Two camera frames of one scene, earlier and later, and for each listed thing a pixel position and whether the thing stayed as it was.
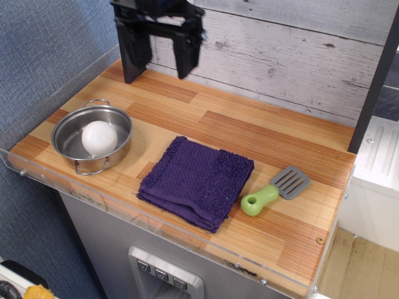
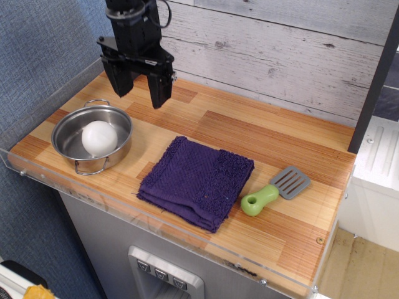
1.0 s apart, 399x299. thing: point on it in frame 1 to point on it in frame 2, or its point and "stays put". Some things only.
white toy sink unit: x=371 y=211 stays put
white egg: x=99 y=138 stays put
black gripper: x=135 y=40 to x=136 y=44
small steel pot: x=67 y=136 stays put
